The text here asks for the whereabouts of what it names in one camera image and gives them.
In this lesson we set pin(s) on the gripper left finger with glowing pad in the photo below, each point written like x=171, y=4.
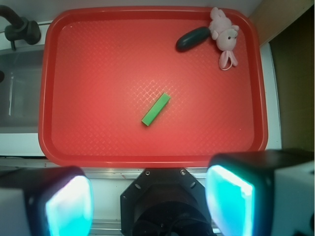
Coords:
x=46, y=202

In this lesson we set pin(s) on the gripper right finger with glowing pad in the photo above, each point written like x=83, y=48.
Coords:
x=262, y=193

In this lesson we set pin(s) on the dark green plastic pickle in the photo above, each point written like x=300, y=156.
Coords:
x=192, y=39

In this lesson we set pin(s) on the stainless steel sink basin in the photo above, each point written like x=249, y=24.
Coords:
x=20, y=91

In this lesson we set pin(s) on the green rectangular block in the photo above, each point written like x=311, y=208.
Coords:
x=156, y=109

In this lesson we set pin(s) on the red plastic tray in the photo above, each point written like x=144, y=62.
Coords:
x=104, y=68

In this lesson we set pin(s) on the pink plush bunny toy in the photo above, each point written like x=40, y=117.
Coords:
x=224, y=33

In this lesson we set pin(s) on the black sink faucet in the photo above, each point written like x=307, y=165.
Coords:
x=20, y=28

